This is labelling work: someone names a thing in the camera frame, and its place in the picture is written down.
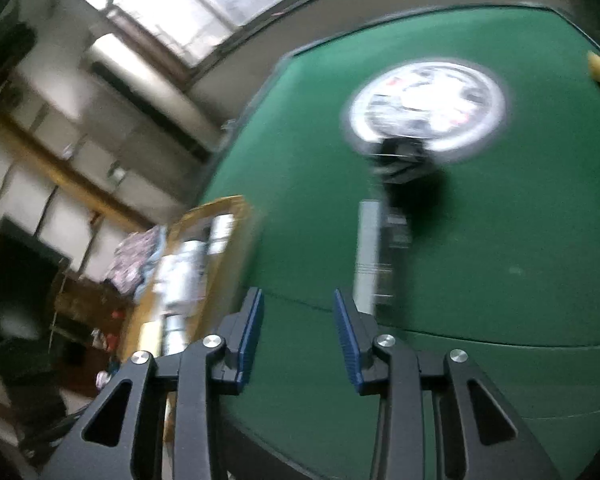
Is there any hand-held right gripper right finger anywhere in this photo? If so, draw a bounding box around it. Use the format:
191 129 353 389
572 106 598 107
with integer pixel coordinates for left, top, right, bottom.
334 289 563 480

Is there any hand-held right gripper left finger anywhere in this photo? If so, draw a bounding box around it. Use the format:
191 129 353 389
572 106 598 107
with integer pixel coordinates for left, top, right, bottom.
40 287 265 480

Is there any thin black pen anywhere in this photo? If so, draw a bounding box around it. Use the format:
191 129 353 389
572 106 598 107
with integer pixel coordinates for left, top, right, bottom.
375 255 406 308

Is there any white pill bottle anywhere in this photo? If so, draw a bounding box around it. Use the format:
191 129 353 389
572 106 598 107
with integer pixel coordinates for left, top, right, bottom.
156 240 207 307
161 311 190 357
209 214 237 255

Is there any cardboard box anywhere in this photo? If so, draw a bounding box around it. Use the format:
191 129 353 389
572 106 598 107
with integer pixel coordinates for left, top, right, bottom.
122 194 255 361

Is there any white pen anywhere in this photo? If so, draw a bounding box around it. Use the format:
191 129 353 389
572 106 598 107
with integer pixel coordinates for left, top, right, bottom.
355 199 383 308

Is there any black and silver pen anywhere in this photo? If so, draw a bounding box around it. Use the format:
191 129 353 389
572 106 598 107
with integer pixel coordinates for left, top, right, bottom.
382 185 413 256

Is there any printed cloth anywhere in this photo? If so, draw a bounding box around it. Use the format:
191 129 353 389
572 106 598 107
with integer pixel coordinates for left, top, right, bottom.
104 225 170 297

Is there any dark television screen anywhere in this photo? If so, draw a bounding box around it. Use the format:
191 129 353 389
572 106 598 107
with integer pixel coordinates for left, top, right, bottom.
0 212 73 366

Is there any round printed table dial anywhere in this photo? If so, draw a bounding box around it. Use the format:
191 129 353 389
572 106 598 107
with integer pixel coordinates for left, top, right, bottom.
341 59 508 156

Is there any white radiator cover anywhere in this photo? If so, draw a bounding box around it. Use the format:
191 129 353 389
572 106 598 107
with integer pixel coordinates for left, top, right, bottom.
86 34 223 158

